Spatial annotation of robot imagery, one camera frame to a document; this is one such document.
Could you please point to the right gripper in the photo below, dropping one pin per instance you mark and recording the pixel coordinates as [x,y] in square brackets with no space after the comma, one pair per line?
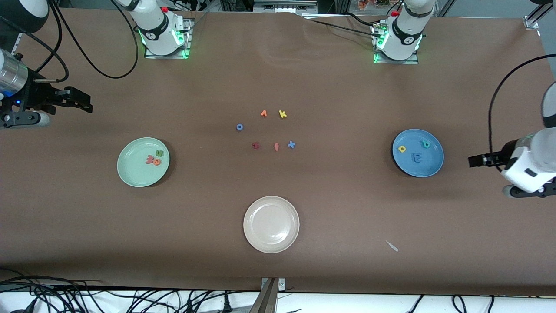
[37,95]

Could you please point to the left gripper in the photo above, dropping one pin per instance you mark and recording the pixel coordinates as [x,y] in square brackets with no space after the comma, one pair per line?
[498,158]

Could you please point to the blue capital letter E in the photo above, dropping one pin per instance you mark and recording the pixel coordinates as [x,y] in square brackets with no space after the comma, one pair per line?
[415,157]

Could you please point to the pink letter w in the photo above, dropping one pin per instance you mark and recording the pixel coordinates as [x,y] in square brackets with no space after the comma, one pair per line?
[149,160]

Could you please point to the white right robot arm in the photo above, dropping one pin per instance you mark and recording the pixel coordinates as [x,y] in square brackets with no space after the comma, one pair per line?
[158,30]

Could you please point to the blue plate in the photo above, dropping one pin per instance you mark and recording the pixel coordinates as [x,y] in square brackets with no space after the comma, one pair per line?
[430,167]

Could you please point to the light green plate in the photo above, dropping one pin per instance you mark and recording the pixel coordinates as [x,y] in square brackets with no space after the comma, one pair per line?
[134,171]

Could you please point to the small white tape scrap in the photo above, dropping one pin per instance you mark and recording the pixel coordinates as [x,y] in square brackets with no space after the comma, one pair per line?
[392,246]

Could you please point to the brown table cover sheet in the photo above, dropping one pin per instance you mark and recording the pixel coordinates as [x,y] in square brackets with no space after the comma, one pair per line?
[87,243]

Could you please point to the orange background objects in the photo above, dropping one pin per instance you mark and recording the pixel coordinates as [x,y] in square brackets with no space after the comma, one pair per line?
[373,3]

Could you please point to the blue letter x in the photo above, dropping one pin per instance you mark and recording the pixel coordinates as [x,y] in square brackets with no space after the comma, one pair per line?
[291,144]

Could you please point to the beige plate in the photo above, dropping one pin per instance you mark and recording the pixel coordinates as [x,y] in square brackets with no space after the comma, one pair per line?
[271,224]

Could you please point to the grey power strip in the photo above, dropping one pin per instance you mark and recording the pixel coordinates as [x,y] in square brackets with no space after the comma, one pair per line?
[284,6]

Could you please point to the black power plug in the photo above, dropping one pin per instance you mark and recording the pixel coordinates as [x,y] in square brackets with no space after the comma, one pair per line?
[226,303]

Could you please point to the aluminium frame profile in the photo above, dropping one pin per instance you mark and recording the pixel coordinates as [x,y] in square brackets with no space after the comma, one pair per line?
[532,21]

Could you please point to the metal table edge bracket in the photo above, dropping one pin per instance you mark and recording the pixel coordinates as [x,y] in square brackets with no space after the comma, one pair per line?
[273,284]

